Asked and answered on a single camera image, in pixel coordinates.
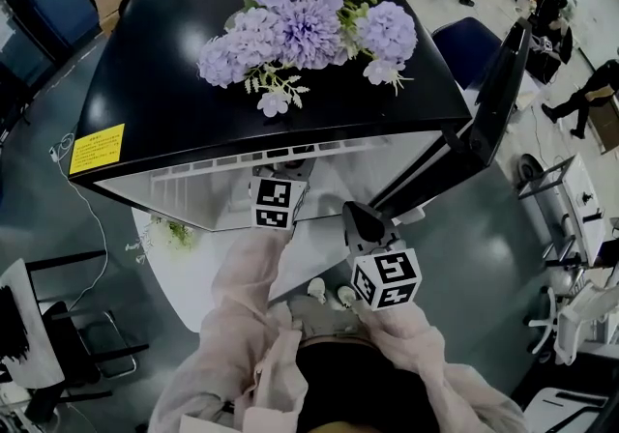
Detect person's torso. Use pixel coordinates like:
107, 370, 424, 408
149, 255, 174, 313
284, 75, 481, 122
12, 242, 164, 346
147, 298, 531, 433

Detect black metal chair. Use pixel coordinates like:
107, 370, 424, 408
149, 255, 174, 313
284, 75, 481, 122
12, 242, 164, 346
23, 249, 151, 422

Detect white metal cart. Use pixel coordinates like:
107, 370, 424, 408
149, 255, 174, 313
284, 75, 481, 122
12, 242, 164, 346
516, 152, 608, 269

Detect blue chair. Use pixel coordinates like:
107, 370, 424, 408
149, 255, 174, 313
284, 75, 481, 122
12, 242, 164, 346
429, 16, 505, 90

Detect yellow warning sticker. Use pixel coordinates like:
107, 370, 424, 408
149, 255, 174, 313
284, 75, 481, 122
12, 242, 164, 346
69, 123, 126, 176

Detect white office chair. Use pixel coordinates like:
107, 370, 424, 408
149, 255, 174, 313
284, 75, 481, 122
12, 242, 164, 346
526, 271, 619, 367

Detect person's legs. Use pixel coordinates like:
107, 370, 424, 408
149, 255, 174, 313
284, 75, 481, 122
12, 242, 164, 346
283, 294, 379, 341

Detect white cable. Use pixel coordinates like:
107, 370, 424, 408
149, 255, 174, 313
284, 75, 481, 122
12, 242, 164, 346
47, 132, 110, 312

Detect small green plant sprig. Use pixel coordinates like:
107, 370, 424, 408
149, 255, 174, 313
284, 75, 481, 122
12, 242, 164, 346
124, 214, 195, 264

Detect white draped chair back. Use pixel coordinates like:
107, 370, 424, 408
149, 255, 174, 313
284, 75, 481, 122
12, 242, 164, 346
0, 258, 67, 390

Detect purple artificial flower bouquet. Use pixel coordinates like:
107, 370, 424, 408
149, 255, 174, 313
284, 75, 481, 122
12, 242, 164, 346
195, 0, 420, 120

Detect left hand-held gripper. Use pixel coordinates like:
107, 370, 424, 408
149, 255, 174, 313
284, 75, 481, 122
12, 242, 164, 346
248, 159, 316, 232

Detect black mini fridge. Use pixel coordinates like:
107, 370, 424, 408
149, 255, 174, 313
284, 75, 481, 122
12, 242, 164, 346
67, 0, 534, 234

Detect person's right forearm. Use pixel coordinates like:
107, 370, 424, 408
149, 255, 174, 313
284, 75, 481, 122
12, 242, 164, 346
358, 296, 449, 377

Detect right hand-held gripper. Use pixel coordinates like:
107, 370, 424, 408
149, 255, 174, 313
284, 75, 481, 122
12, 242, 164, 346
340, 200, 424, 313

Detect person's left white shoe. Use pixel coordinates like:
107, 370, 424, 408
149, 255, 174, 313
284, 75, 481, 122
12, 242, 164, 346
307, 276, 328, 305

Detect person's white shoe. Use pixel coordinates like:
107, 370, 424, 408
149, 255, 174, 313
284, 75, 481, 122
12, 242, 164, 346
336, 285, 360, 310
307, 276, 328, 305

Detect person's left forearm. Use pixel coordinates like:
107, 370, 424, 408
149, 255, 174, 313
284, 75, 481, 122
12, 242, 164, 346
208, 226, 297, 329

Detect person's right white shoe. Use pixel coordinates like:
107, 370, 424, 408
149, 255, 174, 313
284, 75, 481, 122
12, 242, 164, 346
336, 285, 360, 310

